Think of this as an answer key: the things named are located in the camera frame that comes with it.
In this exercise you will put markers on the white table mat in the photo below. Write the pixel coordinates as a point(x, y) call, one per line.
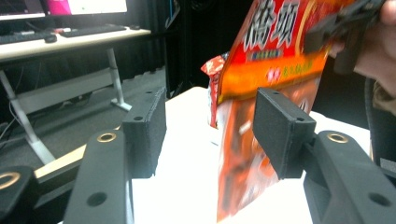
point(186, 193)

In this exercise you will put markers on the black computer mouse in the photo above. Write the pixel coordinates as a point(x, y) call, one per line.
point(50, 38)
point(134, 27)

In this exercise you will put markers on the long orange seasoning packet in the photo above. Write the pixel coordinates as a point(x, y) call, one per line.
point(274, 71)

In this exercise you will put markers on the white desk with grey frame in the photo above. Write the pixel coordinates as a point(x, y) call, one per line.
point(62, 43)

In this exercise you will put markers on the black curtain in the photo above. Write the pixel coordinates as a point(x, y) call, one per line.
point(193, 34)

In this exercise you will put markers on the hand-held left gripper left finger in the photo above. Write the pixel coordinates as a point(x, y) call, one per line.
point(144, 137)

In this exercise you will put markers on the black keyboard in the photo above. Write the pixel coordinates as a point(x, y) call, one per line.
point(93, 30)
point(21, 37)

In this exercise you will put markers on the red orange chili packet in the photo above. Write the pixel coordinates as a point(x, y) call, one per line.
point(214, 71)

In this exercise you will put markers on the computer monitor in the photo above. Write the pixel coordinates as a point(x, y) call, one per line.
point(87, 6)
point(18, 7)

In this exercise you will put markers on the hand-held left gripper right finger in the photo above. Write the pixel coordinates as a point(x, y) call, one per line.
point(280, 133)

